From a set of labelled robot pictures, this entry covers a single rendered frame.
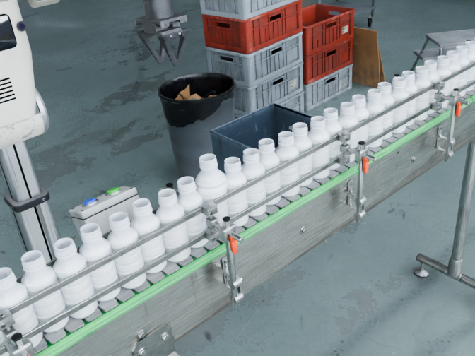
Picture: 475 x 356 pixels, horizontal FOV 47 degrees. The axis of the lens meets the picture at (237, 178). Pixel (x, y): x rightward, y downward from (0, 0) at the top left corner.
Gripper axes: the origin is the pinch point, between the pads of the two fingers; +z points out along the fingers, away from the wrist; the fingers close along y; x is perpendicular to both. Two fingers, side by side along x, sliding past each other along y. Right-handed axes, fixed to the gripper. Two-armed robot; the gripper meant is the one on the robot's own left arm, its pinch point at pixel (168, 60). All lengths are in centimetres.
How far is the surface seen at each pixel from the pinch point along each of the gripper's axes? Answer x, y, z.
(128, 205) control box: 14.8, 4.4, 29.9
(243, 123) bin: -55, 47, 43
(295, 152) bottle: -24.1, -10.6, 27.9
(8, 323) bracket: 49, -14, 31
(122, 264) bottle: 25.4, -10.0, 33.6
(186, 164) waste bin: -94, 155, 105
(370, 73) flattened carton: -300, 178, 110
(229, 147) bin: -40, 38, 45
